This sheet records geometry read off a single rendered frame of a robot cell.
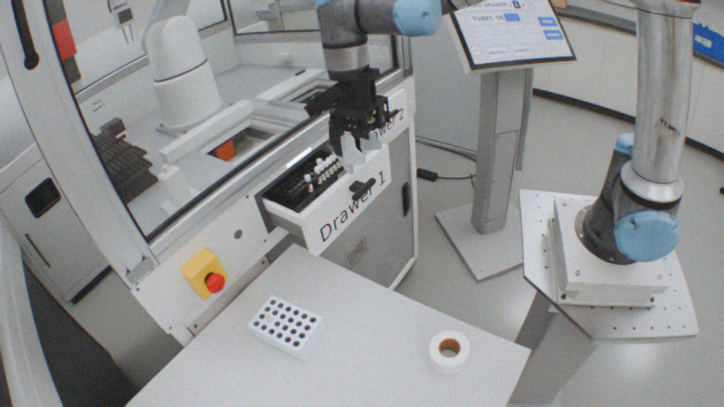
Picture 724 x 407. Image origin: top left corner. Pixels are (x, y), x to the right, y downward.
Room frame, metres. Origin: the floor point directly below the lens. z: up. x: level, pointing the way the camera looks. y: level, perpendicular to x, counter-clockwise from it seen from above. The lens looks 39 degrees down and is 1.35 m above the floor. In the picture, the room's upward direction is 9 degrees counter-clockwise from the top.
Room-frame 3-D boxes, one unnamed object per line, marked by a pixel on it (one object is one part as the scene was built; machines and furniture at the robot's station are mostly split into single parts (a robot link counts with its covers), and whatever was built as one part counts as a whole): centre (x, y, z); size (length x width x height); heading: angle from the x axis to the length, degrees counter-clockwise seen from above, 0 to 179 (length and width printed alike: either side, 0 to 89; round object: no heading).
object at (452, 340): (0.26, -0.11, 0.78); 0.07 x 0.07 x 0.04
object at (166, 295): (1.05, 0.46, 0.87); 1.02 x 0.95 x 0.14; 139
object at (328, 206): (0.62, 0.02, 0.87); 0.29 x 0.02 x 0.11; 139
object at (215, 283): (0.42, 0.30, 0.88); 0.04 x 0.03 x 0.04; 139
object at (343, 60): (0.59, -0.01, 1.19); 0.08 x 0.08 x 0.05
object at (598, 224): (0.41, -0.53, 0.88); 0.15 x 0.15 x 0.10
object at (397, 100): (0.94, -0.09, 0.87); 0.29 x 0.02 x 0.11; 139
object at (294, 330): (0.37, 0.18, 0.78); 0.12 x 0.08 x 0.04; 57
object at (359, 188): (0.60, 0.00, 0.91); 0.07 x 0.04 x 0.01; 139
